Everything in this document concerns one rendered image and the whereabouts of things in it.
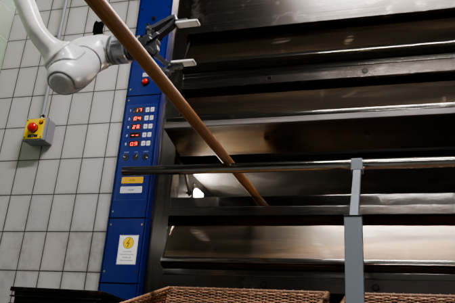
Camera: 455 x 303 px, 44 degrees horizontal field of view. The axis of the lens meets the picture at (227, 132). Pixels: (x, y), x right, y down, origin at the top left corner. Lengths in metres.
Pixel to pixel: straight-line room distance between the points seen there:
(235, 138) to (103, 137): 0.58
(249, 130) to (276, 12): 0.58
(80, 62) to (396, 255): 1.13
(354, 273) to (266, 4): 1.37
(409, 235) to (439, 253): 0.10
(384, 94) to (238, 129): 0.54
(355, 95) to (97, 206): 1.06
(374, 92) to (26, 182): 1.42
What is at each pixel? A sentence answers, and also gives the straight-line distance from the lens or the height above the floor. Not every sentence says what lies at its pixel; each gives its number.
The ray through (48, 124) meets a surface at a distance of 2.42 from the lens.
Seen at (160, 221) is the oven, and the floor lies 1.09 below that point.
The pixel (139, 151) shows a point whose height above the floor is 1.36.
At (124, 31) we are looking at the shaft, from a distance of 1.08.
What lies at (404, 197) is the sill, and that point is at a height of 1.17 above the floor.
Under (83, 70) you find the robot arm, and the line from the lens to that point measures 1.63.
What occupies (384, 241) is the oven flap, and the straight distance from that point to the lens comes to 1.93.
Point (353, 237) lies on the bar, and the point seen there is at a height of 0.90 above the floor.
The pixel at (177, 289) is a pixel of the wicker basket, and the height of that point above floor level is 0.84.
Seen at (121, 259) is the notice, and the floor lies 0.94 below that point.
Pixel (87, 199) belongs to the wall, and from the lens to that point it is 2.26.
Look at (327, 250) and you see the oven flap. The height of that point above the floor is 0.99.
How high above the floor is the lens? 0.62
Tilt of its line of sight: 22 degrees up
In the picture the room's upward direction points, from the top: 4 degrees clockwise
